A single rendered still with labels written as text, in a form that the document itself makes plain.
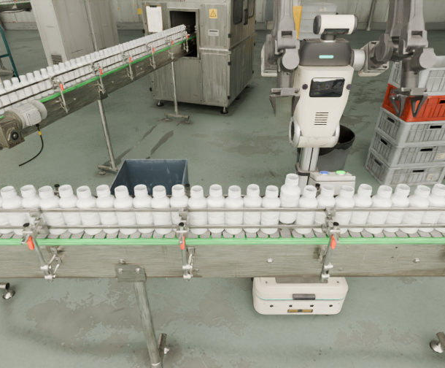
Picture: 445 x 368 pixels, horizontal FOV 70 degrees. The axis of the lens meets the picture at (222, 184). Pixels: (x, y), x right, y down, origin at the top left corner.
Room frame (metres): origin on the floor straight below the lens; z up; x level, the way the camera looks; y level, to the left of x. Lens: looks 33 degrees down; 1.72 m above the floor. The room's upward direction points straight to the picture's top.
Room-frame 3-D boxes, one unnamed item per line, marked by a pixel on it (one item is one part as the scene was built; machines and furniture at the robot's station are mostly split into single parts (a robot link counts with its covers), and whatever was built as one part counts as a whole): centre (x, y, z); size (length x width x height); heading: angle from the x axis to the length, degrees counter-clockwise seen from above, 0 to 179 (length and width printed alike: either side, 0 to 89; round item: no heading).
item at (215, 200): (0.82, 0.02, 1.08); 0.06 x 0.06 x 0.17
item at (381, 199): (0.81, -0.50, 1.08); 0.06 x 0.06 x 0.17
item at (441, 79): (2.77, -1.82, 1.00); 0.61 x 0.41 x 0.22; 98
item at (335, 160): (2.40, -0.84, 0.32); 0.45 x 0.45 x 0.64
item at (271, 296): (1.46, -0.45, 0.24); 0.68 x 0.53 x 0.41; 0
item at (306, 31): (10.43, -2.54, 0.50); 1.24 x 1.03 x 1.00; 93
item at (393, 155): (2.77, -1.82, 0.33); 0.61 x 0.41 x 0.22; 96
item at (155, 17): (4.71, 0.90, 1.22); 0.23 x 0.04 x 0.32; 72
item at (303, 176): (1.47, -0.45, 0.66); 0.11 x 0.11 x 0.40; 0
